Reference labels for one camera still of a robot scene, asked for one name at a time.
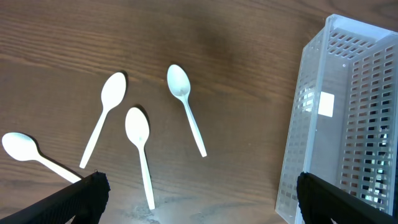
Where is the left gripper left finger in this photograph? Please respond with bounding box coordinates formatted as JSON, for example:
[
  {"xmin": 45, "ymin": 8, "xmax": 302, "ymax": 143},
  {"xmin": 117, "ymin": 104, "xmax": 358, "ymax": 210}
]
[{"xmin": 1, "ymin": 172, "xmax": 110, "ymax": 224}]

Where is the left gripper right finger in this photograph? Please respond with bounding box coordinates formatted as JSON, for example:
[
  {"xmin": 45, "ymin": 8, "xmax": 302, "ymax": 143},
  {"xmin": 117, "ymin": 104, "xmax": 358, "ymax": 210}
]
[{"xmin": 297, "ymin": 172, "xmax": 397, "ymax": 224}]

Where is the white plastic spoon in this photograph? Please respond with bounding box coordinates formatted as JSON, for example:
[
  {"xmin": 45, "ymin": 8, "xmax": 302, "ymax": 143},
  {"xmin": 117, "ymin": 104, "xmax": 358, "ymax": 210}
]
[
  {"xmin": 1, "ymin": 132, "xmax": 81, "ymax": 183},
  {"xmin": 125, "ymin": 107, "xmax": 155, "ymax": 210},
  {"xmin": 167, "ymin": 64, "xmax": 207, "ymax": 157},
  {"xmin": 79, "ymin": 72, "xmax": 127, "ymax": 169}
]

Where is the clear white plastic basket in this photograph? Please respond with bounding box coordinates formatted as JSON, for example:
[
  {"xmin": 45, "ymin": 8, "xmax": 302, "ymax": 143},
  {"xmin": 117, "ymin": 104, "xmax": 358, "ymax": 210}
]
[{"xmin": 275, "ymin": 14, "xmax": 397, "ymax": 223}]

